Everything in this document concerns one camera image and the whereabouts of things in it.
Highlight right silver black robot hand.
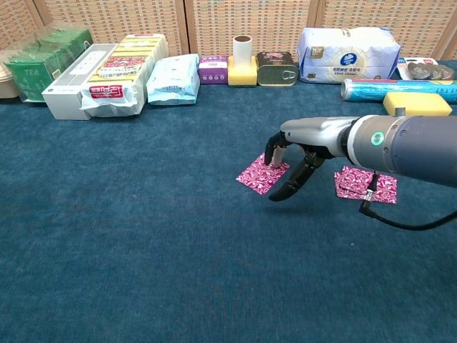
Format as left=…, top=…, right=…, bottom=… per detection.
left=263, top=116, right=358, bottom=202

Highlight loose yellow sponge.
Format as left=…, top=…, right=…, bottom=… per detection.
left=382, top=91, right=453, bottom=117

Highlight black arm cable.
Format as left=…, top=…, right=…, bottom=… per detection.
left=358, top=171, right=457, bottom=232

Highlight black gold luncheon meat can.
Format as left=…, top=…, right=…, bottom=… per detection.
left=256, top=51, right=299, bottom=87

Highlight woven bamboo folding screen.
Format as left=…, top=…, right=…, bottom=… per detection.
left=0, top=0, right=457, bottom=61

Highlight yellow red snack package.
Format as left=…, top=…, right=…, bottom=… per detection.
left=80, top=34, right=169, bottom=118

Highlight small purple box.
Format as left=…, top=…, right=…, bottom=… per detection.
left=198, top=55, right=229, bottom=86

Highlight clear box green tea bags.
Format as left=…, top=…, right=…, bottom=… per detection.
left=3, top=24, right=94, bottom=104

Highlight white power strip box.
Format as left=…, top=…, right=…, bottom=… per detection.
left=41, top=43, right=119, bottom=121

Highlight blue food wrap roll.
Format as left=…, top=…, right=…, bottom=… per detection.
left=341, top=78, right=457, bottom=105

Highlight white tissue pack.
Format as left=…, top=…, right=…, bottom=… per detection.
left=296, top=26, right=401, bottom=85

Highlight beige lunch box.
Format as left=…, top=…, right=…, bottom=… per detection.
left=0, top=49, right=22, bottom=99

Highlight dark teal table cloth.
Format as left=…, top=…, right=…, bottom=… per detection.
left=0, top=60, right=457, bottom=343

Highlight pink patterned card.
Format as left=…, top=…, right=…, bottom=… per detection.
left=334, top=165, right=376, bottom=201
left=342, top=170, right=398, bottom=204
left=236, top=152, right=290, bottom=196

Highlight yellow sponge under tube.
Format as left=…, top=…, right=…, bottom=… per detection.
left=227, top=55, right=258, bottom=88

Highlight light blue wet wipes pack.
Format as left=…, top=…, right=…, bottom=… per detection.
left=146, top=53, right=201, bottom=106

